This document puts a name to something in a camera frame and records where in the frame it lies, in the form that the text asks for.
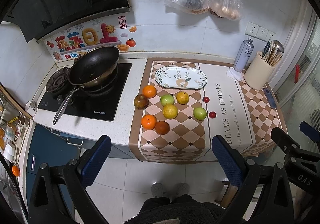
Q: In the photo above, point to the colourful wall sticker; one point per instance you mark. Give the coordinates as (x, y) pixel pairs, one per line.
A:
(79, 39)

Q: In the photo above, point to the checkered brown table mat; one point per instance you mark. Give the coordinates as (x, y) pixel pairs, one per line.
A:
(243, 118)

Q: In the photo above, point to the grey spray can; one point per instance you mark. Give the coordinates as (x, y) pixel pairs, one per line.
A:
(243, 55)

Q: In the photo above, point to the cream utensil holder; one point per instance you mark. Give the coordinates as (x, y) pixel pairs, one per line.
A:
(258, 72)

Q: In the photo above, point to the yellow lemon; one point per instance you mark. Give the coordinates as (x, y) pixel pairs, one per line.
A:
(170, 111)
(182, 97)

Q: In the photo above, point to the small orange on shelf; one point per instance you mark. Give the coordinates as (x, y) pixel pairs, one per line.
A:
(15, 170)

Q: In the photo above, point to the cluttered side shelf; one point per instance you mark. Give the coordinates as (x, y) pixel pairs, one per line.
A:
(15, 123)

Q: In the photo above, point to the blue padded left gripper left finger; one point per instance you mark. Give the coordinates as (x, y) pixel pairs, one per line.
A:
(93, 159)

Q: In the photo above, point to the red cherry tomato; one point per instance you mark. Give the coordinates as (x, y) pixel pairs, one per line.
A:
(206, 99)
(212, 114)

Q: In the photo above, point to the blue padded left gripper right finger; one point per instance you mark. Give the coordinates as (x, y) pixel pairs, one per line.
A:
(229, 159)

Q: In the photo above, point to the dark handled utensil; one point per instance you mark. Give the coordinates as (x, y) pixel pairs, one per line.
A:
(266, 49)

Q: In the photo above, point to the oval floral ceramic plate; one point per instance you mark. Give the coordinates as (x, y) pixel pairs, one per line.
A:
(181, 78)

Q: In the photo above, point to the grey slipper right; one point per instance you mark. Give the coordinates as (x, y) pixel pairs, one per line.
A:
(181, 189)

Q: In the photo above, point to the blue kitchen cabinet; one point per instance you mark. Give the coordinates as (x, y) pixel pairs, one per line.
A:
(48, 146)

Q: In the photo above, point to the grey slipper left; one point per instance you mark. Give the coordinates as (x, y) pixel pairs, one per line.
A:
(158, 190)

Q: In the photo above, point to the black gas stove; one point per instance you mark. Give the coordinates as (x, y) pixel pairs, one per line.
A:
(99, 103)

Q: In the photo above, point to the black fuzzy clothing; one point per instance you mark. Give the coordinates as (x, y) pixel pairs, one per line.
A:
(183, 209)

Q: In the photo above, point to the metal ladle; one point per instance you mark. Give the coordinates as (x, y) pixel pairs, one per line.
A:
(276, 45)

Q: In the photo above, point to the white folded tissue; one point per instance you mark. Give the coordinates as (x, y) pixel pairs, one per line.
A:
(237, 76)

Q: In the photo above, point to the green apple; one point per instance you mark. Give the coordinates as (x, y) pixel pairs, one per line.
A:
(167, 99)
(200, 113)

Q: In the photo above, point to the dark brown passion fruit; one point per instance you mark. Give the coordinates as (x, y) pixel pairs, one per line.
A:
(141, 102)

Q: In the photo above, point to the white wall socket panel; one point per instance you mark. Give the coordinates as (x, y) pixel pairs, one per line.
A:
(259, 32)

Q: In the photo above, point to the black frying pan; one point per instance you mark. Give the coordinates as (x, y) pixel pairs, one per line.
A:
(97, 69)

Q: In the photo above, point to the white small cup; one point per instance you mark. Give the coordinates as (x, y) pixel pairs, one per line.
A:
(31, 108)

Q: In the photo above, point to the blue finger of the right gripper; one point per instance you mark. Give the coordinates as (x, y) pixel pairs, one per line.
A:
(309, 131)

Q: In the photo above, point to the dark reddish orange fruit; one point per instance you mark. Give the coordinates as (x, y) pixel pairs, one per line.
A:
(162, 127)

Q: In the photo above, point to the grey slipper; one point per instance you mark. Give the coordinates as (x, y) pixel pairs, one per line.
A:
(181, 189)
(158, 190)

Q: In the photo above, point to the orange mandarin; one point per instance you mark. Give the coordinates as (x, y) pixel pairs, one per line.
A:
(148, 122)
(149, 91)

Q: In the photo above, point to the blue flat tool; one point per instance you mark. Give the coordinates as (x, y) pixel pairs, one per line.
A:
(270, 98)

